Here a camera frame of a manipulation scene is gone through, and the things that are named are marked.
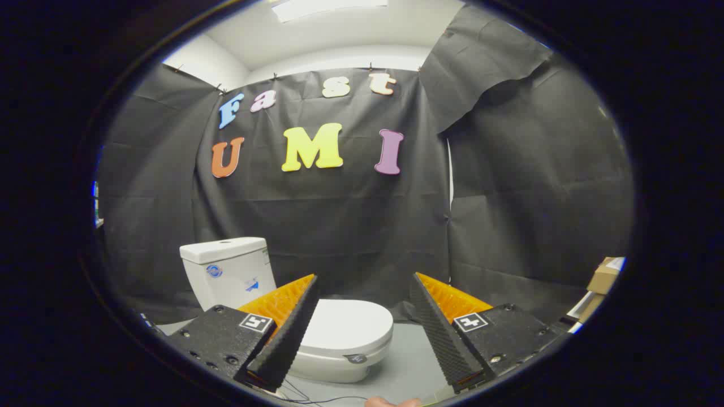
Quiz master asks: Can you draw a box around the ceiling light panel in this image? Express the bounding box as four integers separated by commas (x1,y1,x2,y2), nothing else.
270,0,390,23

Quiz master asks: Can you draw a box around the black backdrop cloth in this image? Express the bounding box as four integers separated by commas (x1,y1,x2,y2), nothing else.
99,3,634,327

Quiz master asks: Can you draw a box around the cluttered white shelf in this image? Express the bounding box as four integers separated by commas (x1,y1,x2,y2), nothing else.
92,181,106,228

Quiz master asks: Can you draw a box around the thin black cable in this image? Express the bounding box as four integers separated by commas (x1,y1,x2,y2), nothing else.
280,379,368,405

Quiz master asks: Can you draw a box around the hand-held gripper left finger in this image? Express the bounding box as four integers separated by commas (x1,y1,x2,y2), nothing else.
164,274,320,393

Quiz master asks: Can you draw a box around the white toilet lid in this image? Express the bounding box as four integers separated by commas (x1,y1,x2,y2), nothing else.
299,298,394,358

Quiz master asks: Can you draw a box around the white ceramic toilet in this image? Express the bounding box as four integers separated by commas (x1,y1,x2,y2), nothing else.
180,237,394,384

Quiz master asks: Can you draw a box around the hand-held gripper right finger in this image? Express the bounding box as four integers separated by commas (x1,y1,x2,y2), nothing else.
410,272,569,395

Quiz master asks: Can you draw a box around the cardboard box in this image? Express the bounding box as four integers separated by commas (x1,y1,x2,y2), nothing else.
587,257,626,295

